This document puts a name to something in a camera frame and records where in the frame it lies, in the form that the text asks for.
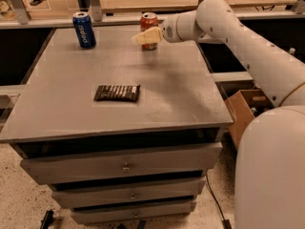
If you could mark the dark chocolate bar wrapper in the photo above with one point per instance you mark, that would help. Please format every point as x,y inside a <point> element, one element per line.
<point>128,93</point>

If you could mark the red coke can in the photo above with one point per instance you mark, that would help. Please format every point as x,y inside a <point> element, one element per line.
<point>148,20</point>

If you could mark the black object on floor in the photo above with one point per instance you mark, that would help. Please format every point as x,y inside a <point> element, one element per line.
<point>47,220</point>

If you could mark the grey drawer cabinet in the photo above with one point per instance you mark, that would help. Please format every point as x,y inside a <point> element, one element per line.
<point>56,114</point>

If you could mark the bottom grey drawer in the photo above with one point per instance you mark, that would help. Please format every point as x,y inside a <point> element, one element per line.
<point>141,211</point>

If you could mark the brown cardboard box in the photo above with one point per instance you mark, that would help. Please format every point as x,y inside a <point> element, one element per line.
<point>244,106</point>

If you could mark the clear plastic water bottle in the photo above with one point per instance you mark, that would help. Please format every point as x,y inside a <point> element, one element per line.
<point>292,51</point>

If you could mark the grey drawer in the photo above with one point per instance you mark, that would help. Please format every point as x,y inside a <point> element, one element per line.
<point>124,163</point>
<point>141,211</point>
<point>142,191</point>

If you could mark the middle grey drawer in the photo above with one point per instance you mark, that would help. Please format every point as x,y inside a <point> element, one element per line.
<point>142,191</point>

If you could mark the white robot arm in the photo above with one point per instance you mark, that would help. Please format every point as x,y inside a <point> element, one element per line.
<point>269,187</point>

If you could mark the blue pepsi can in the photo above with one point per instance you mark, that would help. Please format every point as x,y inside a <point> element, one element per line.
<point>84,31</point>

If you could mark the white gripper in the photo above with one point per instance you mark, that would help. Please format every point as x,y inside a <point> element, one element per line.
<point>169,30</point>

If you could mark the top grey drawer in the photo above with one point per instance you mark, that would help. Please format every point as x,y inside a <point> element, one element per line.
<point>124,163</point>

